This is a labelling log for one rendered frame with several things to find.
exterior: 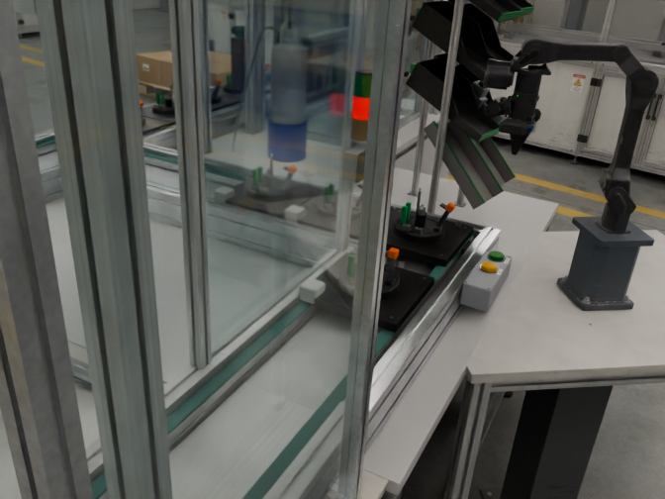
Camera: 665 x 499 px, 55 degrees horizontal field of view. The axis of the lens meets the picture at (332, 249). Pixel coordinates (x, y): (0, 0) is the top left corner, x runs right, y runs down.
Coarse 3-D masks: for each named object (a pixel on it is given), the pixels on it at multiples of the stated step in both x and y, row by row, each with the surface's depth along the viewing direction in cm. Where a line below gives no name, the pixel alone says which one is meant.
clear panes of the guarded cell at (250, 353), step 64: (64, 0) 32; (128, 0) 36; (192, 0) 41; (256, 0) 47; (320, 0) 55; (384, 0) 67; (64, 64) 33; (128, 64) 37; (192, 64) 42; (256, 64) 49; (320, 64) 58; (64, 128) 34; (128, 128) 39; (192, 128) 44; (256, 128) 51; (320, 128) 61; (64, 192) 36; (128, 192) 40; (192, 192) 46; (256, 192) 54; (320, 192) 65; (64, 256) 37; (128, 256) 42; (192, 256) 48; (256, 256) 57; (320, 256) 69; (64, 320) 38; (128, 320) 43; (192, 320) 50; (256, 320) 60; (320, 320) 73; (128, 384) 45; (192, 384) 53; (256, 384) 63; (320, 384) 79; (0, 448) 43; (128, 448) 47; (192, 448) 55; (256, 448) 67; (320, 448) 85
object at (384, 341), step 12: (468, 240) 176; (396, 264) 167; (408, 264) 168; (420, 264) 168; (432, 264) 169; (432, 276) 156; (444, 276) 161; (432, 288) 153; (384, 336) 132; (396, 336) 135; (384, 348) 129
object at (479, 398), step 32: (480, 384) 141; (512, 384) 144; (544, 384) 144; (576, 384) 145; (608, 384) 147; (480, 416) 145; (544, 416) 181; (576, 416) 178; (512, 448) 203; (544, 448) 182; (576, 448) 184; (448, 480) 158; (512, 480) 204; (544, 480) 189; (576, 480) 191
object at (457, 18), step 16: (432, 48) 205; (448, 64) 172; (448, 80) 173; (448, 96) 175; (448, 112) 178; (416, 160) 222; (416, 176) 225; (432, 176) 186; (416, 192) 227; (432, 192) 189; (432, 208) 190
